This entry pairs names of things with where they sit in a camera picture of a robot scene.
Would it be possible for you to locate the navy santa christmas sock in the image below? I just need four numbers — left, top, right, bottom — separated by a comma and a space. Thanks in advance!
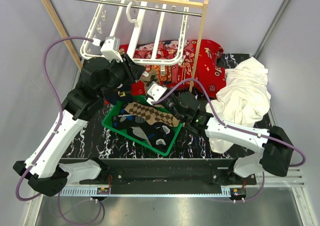
104, 84, 134, 105

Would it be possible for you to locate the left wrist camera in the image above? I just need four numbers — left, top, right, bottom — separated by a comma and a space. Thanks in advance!
92, 36, 123, 63

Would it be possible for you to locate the beige argyle sock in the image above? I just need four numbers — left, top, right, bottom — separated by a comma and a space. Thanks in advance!
124, 69, 180, 128

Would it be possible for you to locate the black grey sports sock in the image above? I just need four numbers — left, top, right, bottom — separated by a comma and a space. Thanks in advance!
126, 122, 175, 153

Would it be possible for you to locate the white plastic clip hanger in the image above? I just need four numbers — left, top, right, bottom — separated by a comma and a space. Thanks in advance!
79, 0, 190, 75

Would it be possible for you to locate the white crumpled cloth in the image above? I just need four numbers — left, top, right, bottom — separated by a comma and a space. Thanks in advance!
205, 56, 272, 155

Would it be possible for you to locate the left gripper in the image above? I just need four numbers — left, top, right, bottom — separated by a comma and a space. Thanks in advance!
98, 53, 147, 100

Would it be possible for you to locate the green plastic basket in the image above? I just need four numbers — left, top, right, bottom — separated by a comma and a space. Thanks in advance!
102, 95, 183, 156

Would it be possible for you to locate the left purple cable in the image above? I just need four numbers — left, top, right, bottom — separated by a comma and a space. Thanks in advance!
15, 36, 95, 202

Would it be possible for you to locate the metal hanging rod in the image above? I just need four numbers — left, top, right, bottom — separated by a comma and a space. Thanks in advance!
72, 0, 202, 17

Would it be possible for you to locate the black base crossbar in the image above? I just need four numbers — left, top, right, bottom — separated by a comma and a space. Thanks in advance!
101, 158, 257, 186

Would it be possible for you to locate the wooden clothes rack frame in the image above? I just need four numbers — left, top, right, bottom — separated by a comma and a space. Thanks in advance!
32, 0, 209, 93

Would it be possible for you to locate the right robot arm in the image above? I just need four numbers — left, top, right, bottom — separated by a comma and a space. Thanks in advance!
161, 92, 293, 185

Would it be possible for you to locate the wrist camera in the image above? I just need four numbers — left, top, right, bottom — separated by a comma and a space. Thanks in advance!
92, 36, 123, 63
145, 81, 167, 105

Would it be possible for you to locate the red printed pillow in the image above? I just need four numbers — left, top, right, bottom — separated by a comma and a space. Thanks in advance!
118, 39, 227, 99

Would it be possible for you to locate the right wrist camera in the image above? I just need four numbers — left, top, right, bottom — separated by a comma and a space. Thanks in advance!
145, 81, 167, 105

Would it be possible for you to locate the black blue sports sock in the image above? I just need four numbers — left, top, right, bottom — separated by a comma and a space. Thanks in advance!
112, 114, 146, 130

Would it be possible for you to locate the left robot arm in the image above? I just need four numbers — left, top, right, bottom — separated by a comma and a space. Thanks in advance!
13, 54, 146, 197

